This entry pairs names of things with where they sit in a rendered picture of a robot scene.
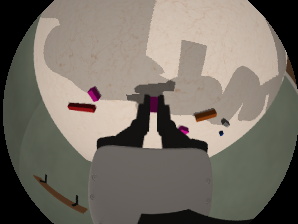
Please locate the orange rod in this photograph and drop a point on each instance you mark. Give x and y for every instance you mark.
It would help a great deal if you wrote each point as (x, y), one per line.
(205, 115)

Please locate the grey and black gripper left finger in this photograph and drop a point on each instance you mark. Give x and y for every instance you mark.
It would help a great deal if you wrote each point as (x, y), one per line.
(134, 134)

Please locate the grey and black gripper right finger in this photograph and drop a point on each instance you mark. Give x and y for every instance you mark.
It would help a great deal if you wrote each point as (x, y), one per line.
(174, 138)

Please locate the magenta rod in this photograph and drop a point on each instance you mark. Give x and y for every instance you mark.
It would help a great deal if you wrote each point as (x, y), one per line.
(93, 93)
(153, 104)
(184, 129)

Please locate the red rod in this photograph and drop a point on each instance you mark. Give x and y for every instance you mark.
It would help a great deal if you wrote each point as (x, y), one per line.
(82, 107)

